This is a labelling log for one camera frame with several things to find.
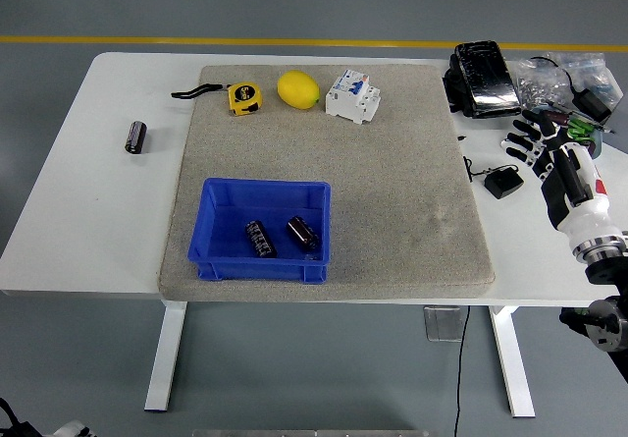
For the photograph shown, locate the green plastic parts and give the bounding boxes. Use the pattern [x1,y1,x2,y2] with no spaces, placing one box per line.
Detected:
[566,118,596,141]

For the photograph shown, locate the black hanging cable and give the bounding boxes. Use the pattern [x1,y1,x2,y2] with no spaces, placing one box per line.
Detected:
[453,304,471,437]

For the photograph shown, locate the white circuit breaker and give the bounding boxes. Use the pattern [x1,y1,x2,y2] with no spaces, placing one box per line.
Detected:
[324,68,383,126]

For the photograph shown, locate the blue plastic box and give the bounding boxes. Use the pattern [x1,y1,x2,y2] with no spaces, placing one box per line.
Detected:
[187,177,333,285]

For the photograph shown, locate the small black adapter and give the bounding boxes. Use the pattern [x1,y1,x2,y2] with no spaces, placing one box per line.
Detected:
[463,155,524,201]

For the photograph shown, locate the dark cylindrical battery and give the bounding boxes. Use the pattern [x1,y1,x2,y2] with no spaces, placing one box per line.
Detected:
[244,219,279,259]
[123,120,148,155]
[286,214,323,252]

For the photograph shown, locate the black flat device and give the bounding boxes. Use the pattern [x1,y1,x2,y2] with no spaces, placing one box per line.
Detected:
[453,39,522,117]

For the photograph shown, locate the yellow tape measure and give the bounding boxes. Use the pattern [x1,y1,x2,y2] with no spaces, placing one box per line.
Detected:
[171,82,264,118]

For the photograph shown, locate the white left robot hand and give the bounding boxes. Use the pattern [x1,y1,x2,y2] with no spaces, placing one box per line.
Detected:
[51,420,99,437]

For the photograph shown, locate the yellow lemon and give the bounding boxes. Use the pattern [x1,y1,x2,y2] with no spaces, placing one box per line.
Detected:
[277,70,321,111]

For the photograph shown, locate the white table leg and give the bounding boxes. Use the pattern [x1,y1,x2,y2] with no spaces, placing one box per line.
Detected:
[488,304,536,418]
[144,301,187,413]

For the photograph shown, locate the clear bag with blue parts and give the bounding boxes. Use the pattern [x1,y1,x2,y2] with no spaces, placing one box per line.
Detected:
[542,51,622,109]

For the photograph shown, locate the black power adapter with cord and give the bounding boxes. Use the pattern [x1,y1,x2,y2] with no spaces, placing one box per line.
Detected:
[529,56,613,123]

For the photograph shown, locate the grey metal bracket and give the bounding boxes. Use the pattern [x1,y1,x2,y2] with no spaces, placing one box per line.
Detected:
[423,304,465,343]

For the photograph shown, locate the grey-brown mat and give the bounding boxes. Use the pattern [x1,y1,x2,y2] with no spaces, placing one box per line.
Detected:
[157,64,497,303]

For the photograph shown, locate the clear bag of screws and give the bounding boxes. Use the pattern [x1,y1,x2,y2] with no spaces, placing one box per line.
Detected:
[512,57,573,112]

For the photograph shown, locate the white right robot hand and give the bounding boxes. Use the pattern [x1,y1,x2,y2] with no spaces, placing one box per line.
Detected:
[499,109,614,250]

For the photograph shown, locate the light blue tray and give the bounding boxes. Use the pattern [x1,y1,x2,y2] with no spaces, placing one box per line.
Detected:
[532,105,604,161]

